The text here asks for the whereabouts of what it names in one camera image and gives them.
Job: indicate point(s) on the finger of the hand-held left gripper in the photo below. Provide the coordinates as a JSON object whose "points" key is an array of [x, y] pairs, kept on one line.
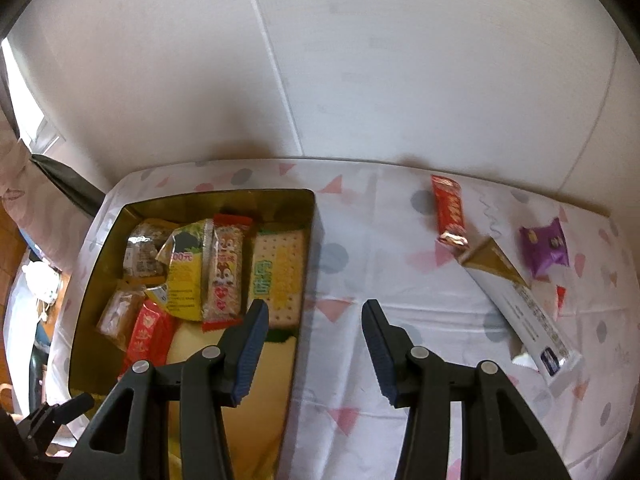
{"points": [[72, 406]]}

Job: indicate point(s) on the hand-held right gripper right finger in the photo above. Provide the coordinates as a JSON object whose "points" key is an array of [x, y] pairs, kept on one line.
{"points": [[381, 355]]}

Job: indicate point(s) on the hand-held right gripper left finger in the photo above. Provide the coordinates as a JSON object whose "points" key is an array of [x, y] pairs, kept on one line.
{"points": [[250, 355]]}

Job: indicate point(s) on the red cartoon snack packet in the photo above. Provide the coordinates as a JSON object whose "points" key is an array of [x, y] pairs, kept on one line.
{"points": [[225, 275]]}

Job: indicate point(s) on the gold tin box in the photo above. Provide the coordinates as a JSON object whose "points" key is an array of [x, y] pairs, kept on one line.
{"points": [[260, 440]]}

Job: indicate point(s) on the green yellow cracker packet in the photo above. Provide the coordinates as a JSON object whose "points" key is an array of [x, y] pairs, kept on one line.
{"points": [[277, 270]]}

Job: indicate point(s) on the yellow snack packet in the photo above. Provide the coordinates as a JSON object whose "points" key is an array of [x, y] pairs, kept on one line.
{"points": [[185, 275]]}

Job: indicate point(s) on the large red snack packet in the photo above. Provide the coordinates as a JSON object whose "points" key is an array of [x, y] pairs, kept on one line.
{"points": [[147, 332]]}

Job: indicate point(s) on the orange brown pastry packet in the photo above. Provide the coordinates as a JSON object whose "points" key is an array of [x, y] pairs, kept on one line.
{"points": [[120, 312]]}

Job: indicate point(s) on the clear nut bar packet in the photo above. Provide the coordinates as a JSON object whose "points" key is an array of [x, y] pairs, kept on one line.
{"points": [[142, 250]]}

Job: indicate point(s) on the printed white tablecloth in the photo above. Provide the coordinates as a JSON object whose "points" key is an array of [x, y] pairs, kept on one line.
{"points": [[400, 260]]}

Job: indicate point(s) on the white rounded object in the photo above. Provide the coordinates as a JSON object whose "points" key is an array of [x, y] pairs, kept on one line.
{"points": [[42, 280]]}

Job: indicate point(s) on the long white snack packet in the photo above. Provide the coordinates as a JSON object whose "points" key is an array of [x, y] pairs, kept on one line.
{"points": [[525, 310]]}

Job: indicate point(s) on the small red snack packet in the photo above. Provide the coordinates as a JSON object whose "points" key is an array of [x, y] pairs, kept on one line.
{"points": [[450, 210]]}

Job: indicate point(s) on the wooden side desk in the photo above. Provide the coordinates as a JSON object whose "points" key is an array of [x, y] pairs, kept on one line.
{"points": [[10, 240]]}

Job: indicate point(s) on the purple snack packet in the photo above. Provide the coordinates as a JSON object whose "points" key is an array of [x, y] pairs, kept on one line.
{"points": [[545, 250]]}

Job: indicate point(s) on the pink patterned curtain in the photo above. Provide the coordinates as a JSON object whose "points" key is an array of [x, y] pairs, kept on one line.
{"points": [[15, 185]]}

